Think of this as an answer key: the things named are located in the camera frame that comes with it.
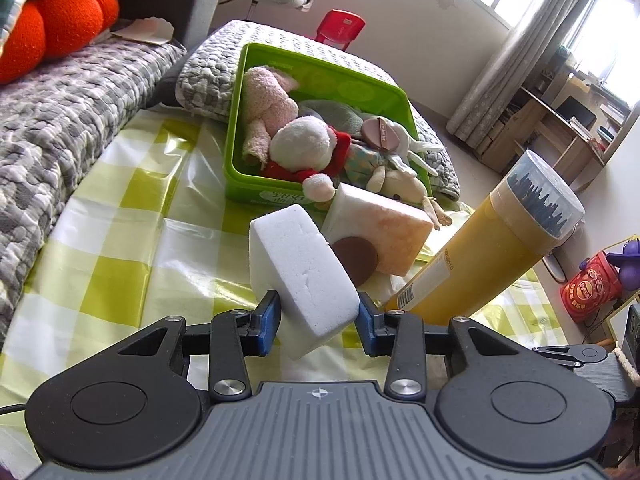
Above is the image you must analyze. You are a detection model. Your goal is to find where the white foam sponge block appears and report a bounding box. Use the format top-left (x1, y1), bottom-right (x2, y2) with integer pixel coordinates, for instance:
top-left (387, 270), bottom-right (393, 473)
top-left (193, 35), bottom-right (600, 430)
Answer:
top-left (248, 205), bottom-right (360, 359)

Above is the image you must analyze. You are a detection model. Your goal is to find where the pink plush towel toy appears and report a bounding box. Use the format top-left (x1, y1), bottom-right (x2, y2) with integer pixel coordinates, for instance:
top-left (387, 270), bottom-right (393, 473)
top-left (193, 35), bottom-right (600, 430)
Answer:
top-left (241, 66), bottom-right (298, 169)

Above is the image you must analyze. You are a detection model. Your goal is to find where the brown round pad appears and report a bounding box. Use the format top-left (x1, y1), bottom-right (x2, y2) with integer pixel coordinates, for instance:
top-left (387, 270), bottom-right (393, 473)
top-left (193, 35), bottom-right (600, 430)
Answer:
top-left (331, 236), bottom-right (378, 287)

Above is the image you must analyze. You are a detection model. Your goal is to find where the yellow pencil tube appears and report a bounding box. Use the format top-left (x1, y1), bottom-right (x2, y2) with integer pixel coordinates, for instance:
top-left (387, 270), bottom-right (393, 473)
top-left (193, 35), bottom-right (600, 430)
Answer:
top-left (385, 151), bottom-right (585, 325)

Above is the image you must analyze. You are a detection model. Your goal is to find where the orange white sponge block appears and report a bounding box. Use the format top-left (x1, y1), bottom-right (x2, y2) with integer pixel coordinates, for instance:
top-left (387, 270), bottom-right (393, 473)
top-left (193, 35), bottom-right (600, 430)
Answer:
top-left (321, 183), bottom-right (434, 276)

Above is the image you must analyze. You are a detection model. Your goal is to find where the purple toy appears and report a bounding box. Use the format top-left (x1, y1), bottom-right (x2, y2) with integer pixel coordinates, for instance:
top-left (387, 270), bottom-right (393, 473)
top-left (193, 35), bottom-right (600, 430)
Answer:
top-left (600, 235), bottom-right (640, 292)

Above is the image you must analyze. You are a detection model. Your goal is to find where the white rabbit doll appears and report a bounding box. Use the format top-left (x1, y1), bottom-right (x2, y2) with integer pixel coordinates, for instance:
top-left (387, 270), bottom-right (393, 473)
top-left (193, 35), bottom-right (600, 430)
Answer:
top-left (342, 114), bottom-right (452, 230)

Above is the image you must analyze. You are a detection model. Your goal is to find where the white red santa plush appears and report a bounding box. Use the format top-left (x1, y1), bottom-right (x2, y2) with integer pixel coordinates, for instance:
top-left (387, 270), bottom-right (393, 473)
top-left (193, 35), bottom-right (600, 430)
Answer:
top-left (262, 116), bottom-right (352, 203)

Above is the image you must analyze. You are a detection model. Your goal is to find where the grey cloth in bin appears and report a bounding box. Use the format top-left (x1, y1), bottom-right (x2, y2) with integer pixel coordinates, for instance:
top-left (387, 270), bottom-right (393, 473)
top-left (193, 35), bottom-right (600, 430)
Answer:
top-left (298, 100), bottom-right (363, 136)

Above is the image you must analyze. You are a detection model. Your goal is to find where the wooden desk shelf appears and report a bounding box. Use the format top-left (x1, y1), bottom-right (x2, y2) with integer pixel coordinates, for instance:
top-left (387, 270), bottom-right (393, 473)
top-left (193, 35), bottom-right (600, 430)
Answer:
top-left (476, 47), bottom-right (639, 183)

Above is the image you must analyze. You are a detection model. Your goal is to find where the grey quilted ottoman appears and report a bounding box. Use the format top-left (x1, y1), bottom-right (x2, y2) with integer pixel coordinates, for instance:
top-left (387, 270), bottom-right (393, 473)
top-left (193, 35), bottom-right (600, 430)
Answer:
top-left (176, 21), bottom-right (460, 206)

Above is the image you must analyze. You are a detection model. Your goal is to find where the green plastic bin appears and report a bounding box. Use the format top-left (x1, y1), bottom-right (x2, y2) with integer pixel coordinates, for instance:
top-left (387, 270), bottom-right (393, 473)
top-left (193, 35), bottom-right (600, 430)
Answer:
top-left (224, 42), bottom-right (419, 206)

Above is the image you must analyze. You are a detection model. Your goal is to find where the white paper on sofa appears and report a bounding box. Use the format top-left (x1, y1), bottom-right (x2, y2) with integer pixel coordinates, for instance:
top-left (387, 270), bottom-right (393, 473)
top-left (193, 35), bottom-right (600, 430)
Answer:
top-left (113, 18), bottom-right (175, 46)

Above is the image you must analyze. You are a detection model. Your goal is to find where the red plastic child chair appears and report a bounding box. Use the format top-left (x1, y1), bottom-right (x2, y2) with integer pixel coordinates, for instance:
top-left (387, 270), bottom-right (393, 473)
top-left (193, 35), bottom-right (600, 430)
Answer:
top-left (314, 9), bottom-right (367, 51)

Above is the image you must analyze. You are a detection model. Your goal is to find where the dark grey sofa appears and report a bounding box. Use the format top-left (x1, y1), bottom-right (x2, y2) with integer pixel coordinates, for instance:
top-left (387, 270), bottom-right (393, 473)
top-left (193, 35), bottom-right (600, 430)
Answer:
top-left (106, 0), bottom-right (228, 51)

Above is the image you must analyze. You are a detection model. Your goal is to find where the orange carrot plush cushion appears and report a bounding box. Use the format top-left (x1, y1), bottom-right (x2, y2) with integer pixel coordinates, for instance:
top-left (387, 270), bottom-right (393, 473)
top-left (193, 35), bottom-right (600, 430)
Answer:
top-left (1, 0), bottom-right (119, 84)

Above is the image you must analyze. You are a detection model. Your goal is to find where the grey window curtain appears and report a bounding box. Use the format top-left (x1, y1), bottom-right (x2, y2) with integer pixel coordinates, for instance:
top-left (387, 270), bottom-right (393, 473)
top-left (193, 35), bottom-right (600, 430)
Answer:
top-left (446, 0), bottom-right (590, 150)

